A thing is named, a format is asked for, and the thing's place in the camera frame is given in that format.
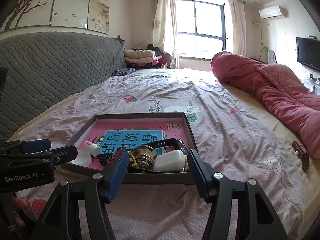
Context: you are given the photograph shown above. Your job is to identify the white earbuds case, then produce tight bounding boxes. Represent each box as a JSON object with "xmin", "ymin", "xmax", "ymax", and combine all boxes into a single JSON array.
[{"xmin": 153, "ymin": 150, "xmax": 185, "ymax": 172}]

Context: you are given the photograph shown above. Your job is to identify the black hair clip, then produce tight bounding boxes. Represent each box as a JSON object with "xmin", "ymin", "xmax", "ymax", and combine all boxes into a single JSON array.
[{"xmin": 97, "ymin": 153, "xmax": 114, "ymax": 167}]

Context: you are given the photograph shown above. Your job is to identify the beige curtain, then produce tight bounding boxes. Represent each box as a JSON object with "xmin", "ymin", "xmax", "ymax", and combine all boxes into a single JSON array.
[
  {"xmin": 228, "ymin": 0, "xmax": 247, "ymax": 56},
  {"xmin": 153, "ymin": 0, "xmax": 180, "ymax": 69}
]

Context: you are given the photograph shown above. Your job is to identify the small white pill bottle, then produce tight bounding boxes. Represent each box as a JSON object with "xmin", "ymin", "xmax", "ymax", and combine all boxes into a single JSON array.
[{"xmin": 82, "ymin": 140, "xmax": 101, "ymax": 157}]

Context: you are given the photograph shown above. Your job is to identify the right beige curtain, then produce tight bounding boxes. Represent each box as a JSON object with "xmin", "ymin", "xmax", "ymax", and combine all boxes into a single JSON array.
[{"xmin": 228, "ymin": 0, "xmax": 247, "ymax": 56}]

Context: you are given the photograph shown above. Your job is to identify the pink and blue book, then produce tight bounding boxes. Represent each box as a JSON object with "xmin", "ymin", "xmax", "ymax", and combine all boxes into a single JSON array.
[{"xmin": 75, "ymin": 120, "xmax": 189, "ymax": 170}]

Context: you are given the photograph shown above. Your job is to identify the floral wall painting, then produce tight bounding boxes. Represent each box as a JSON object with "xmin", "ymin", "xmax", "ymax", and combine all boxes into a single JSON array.
[{"xmin": 1, "ymin": 0, "xmax": 110, "ymax": 33}]

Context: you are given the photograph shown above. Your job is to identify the black television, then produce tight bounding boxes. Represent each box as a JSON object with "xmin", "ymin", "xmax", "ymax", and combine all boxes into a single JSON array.
[{"xmin": 296, "ymin": 37, "xmax": 320, "ymax": 71}]

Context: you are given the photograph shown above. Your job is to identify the left beige curtain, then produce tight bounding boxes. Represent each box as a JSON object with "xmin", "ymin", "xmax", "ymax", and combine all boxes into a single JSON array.
[{"xmin": 153, "ymin": 0, "xmax": 180, "ymax": 69}]

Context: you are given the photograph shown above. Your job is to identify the white air conditioner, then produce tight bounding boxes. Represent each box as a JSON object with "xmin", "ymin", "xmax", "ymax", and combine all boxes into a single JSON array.
[{"xmin": 259, "ymin": 5, "xmax": 286, "ymax": 20}]

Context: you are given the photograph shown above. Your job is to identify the window with dark frame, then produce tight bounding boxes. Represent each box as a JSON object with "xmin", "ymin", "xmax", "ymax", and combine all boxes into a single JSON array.
[{"xmin": 176, "ymin": 0, "xmax": 227, "ymax": 59}]

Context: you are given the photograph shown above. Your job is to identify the black and gold wristwatch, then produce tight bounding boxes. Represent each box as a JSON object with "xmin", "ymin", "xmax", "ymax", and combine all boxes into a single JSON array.
[{"xmin": 128, "ymin": 138, "xmax": 188, "ymax": 174}]

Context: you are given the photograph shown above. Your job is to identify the red quilted duvet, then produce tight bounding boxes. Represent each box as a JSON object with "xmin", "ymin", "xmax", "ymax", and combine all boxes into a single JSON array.
[{"xmin": 211, "ymin": 51, "xmax": 319, "ymax": 159}]

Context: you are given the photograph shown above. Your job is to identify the white bottle cap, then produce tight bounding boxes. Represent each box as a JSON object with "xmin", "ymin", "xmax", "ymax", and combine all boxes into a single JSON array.
[{"xmin": 71, "ymin": 150, "xmax": 92, "ymax": 167}]

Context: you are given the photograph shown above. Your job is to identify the pink floral bed sheet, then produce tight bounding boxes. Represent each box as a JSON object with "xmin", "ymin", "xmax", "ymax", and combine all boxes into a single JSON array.
[{"xmin": 12, "ymin": 69, "xmax": 319, "ymax": 239}]

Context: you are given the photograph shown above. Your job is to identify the pile of folded clothes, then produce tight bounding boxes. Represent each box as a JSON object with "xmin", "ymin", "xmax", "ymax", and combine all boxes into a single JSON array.
[{"xmin": 111, "ymin": 44, "xmax": 171, "ymax": 76}]

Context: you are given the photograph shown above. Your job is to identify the grey quilted headboard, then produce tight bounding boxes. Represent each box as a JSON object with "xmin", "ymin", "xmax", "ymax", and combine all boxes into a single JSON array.
[{"xmin": 1, "ymin": 32, "xmax": 126, "ymax": 141}]

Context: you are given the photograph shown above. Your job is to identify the grey cardboard tray box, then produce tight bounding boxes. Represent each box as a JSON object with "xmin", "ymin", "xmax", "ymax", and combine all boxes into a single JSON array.
[{"xmin": 66, "ymin": 112, "xmax": 197, "ymax": 185}]

